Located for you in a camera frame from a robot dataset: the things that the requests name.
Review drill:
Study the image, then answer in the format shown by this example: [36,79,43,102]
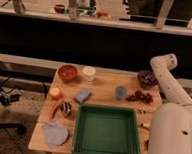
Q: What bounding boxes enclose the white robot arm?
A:
[148,53,192,154]

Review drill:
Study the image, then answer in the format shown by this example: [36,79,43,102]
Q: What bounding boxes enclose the purple bowl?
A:
[138,70,157,90]

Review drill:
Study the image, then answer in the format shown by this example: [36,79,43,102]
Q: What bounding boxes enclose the distant red bowl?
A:
[54,4,66,14]

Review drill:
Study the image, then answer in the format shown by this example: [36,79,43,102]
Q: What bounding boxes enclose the white cup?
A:
[82,66,96,82]

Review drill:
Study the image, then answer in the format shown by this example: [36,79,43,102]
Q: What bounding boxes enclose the blue sponge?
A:
[75,88,91,103]

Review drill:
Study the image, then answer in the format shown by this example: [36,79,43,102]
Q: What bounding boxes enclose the small blue cup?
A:
[115,85,128,100]

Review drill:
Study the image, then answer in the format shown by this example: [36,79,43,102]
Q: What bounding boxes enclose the yellow round fruit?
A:
[49,87,61,99]

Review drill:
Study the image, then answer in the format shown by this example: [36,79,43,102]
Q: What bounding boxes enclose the dark red grapes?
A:
[126,91,153,104]

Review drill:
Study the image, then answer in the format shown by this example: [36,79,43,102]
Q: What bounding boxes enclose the green plastic tray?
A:
[72,105,141,154]

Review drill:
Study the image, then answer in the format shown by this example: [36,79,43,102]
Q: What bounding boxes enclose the grey cloth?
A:
[41,120,69,148]

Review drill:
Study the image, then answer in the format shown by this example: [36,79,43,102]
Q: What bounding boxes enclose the distant green white object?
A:
[77,6,95,16]

